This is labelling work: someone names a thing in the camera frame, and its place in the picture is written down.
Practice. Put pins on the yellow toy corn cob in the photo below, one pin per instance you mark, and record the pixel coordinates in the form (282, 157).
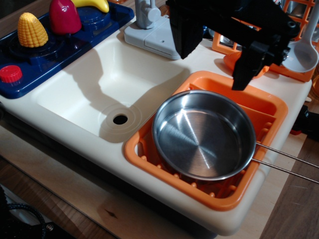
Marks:
(31, 33)

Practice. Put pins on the blue toy stove top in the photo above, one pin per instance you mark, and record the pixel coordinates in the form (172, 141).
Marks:
(39, 64)

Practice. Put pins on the stainless steel pan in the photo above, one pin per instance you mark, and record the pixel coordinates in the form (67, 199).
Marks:
(204, 135)

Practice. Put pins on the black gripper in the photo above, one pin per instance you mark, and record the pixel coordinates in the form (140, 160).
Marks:
(254, 24)

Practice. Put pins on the yellow toy banana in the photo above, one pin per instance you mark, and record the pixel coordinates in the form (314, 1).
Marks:
(101, 5)

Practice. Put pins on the grey toy faucet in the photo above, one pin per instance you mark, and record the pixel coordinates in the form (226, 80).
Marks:
(151, 31)

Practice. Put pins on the orange utensil basket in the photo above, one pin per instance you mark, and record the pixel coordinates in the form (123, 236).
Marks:
(299, 11)

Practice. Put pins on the cream toy sink unit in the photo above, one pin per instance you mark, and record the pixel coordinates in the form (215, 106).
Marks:
(98, 102)

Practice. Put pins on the red toy pepper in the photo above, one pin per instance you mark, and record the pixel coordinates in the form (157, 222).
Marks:
(63, 17)

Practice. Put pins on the black and red object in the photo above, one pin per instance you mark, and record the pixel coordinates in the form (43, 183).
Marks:
(307, 122)

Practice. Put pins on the white plastic ladle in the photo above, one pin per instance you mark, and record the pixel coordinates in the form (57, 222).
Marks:
(303, 56)

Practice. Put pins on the red stove knob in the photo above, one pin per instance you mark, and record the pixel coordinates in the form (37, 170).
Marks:
(10, 74)

